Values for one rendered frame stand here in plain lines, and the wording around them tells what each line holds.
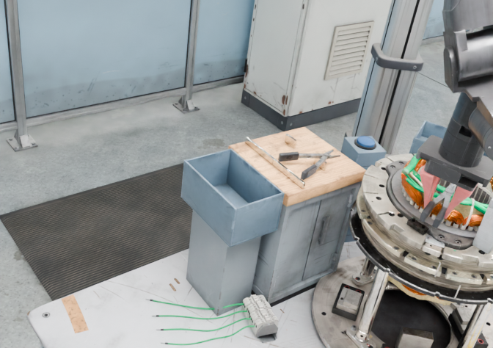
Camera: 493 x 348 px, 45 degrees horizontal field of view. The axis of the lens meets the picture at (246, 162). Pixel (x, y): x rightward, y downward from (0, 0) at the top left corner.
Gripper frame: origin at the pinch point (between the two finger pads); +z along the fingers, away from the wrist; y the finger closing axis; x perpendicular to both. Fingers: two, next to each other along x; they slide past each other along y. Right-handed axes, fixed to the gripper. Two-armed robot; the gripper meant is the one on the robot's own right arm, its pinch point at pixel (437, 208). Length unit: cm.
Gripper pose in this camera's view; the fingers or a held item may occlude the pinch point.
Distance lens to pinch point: 92.0
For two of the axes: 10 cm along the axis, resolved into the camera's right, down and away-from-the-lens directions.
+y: 8.2, 4.0, -4.0
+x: 5.5, -3.8, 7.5
